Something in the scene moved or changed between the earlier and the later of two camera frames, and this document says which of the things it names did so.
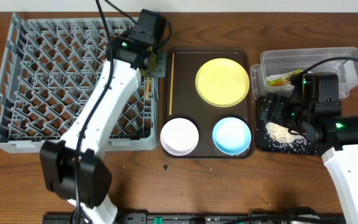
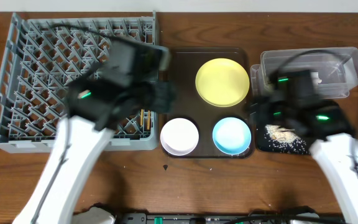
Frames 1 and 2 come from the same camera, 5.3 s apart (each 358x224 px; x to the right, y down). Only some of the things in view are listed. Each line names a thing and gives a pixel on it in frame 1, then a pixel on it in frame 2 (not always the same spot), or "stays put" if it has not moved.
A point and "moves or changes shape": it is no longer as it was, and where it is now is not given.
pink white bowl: [179, 136] stays put
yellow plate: [222, 82] stays put
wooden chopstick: [147, 88] moves or changes shape
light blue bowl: [232, 135] stays put
